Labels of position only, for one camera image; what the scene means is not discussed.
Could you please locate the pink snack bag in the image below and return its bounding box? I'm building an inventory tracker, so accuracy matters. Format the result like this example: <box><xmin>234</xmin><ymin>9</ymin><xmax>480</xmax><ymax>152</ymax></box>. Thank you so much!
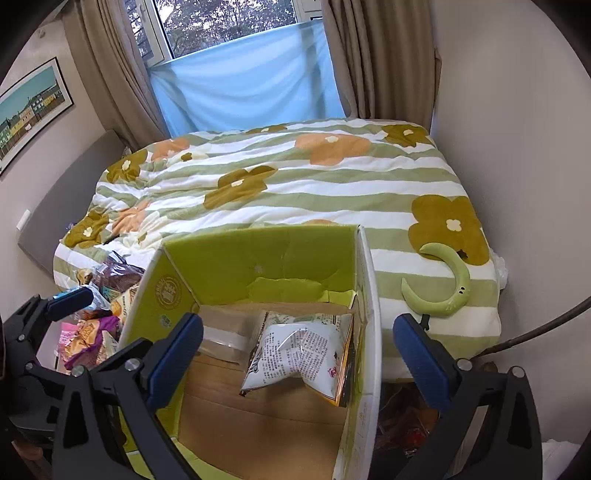
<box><xmin>58</xmin><ymin>316</ymin><xmax>121</xmax><ymax>372</ymax></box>

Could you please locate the brown chocolate snack bag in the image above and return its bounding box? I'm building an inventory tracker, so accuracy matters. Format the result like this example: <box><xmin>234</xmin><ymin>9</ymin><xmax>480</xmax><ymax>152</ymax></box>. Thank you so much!
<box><xmin>92</xmin><ymin>252</ymin><xmax>145</xmax><ymax>300</ymax></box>

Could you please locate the grey bed headboard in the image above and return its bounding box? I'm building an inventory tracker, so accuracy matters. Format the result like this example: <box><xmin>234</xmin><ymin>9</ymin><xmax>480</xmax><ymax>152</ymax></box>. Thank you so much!
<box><xmin>17</xmin><ymin>130</ymin><xmax>126</xmax><ymax>277</ymax></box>

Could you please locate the green crescent neck fan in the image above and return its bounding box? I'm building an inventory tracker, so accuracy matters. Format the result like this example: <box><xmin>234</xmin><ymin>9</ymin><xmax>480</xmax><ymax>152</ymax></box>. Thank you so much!
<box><xmin>401</xmin><ymin>243</ymin><xmax>472</xmax><ymax>318</ymax></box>

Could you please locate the green cardboard snack box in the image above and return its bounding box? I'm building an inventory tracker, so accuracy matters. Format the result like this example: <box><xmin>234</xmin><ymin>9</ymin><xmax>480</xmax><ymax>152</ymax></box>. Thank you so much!
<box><xmin>122</xmin><ymin>224</ymin><xmax>382</xmax><ymax>479</ymax></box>

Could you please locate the white snack bag in box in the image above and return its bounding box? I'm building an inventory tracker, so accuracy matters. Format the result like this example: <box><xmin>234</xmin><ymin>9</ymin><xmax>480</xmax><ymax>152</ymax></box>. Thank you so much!
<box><xmin>240</xmin><ymin>311</ymin><xmax>353</xmax><ymax>406</ymax></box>

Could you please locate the framed houses picture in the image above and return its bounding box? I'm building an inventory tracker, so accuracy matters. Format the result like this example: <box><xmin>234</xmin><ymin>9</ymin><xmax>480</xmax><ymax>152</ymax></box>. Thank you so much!
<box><xmin>0</xmin><ymin>57</ymin><xmax>74</xmax><ymax>174</ymax></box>

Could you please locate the green striped floral duvet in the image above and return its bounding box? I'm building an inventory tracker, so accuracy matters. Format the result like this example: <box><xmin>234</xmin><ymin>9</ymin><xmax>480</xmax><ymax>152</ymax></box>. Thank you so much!
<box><xmin>53</xmin><ymin>119</ymin><xmax>502</xmax><ymax>381</ymax></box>

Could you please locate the left beige curtain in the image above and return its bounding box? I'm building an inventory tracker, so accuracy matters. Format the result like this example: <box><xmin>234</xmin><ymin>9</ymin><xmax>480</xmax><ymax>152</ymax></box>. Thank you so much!
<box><xmin>61</xmin><ymin>0</ymin><xmax>169</xmax><ymax>150</ymax></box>

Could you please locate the beige curtain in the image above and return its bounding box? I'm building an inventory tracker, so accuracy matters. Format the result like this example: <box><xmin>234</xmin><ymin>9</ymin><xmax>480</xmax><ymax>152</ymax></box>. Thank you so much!
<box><xmin>321</xmin><ymin>0</ymin><xmax>441</xmax><ymax>129</ymax></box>
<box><xmin>61</xmin><ymin>0</ymin><xmax>169</xmax><ymax>150</ymax></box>

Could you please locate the blue window cloth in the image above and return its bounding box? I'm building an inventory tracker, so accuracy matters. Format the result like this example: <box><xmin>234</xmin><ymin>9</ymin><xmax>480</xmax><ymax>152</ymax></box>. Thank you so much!
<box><xmin>148</xmin><ymin>20</ymin><xmax>345</xmax><ymax>136</ymax></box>

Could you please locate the right beige curtain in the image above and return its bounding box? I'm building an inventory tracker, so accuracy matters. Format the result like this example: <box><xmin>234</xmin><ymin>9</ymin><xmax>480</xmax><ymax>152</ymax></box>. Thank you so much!
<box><xmin>321</xmin><ymin>0</ymin><xmax>441</xmax><ymax>129</ymax></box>

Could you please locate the white wall switch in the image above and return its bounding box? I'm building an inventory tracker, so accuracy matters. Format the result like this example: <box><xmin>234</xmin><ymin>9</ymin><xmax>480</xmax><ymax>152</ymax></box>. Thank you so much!
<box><xmin>16</xmin><ymin>209</ymin><xmax>31</xmax><ymax>231</ymax></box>

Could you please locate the black cable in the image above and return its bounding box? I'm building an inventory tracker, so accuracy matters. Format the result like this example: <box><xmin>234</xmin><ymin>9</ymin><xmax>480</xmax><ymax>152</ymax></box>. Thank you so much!
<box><xmin>469</xmin><ymin>294</ymin><xmax>591</xmax><ymax>363</ymax></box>

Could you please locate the window with white frame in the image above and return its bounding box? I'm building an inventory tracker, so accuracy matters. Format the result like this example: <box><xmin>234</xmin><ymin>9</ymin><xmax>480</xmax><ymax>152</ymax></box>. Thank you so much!
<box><xmin>123</xmin><ymin>0</ymin><xmax>322</xmax><ymax>67</ymax></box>

